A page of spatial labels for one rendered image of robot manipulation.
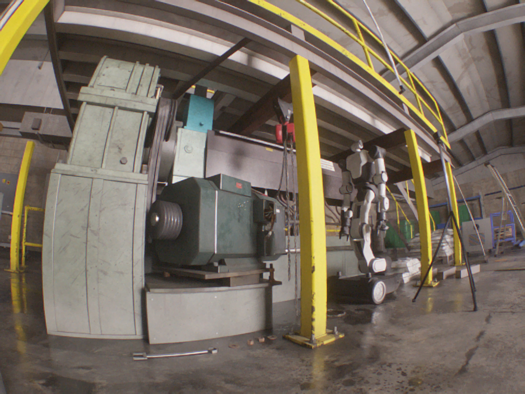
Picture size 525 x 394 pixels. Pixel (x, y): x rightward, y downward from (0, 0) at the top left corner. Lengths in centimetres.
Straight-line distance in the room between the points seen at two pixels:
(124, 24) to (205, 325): 203
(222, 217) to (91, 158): 79
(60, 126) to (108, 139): 301
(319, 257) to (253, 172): 121
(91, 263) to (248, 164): 155
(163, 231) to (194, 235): 16
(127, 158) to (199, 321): 94
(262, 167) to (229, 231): 112
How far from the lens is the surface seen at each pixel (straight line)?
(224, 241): 124
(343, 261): 280
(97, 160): 140
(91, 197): 128
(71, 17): 212
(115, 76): 168
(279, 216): 163
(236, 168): 212
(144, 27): 200
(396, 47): 729
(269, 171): 230
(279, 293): 221
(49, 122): 448
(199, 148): 209
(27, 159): 372
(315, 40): 209
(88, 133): 146
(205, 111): 229
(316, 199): 124
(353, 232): 220
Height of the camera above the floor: 48
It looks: 12 degrees up
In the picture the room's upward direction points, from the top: 1 degrees counter-clockwise
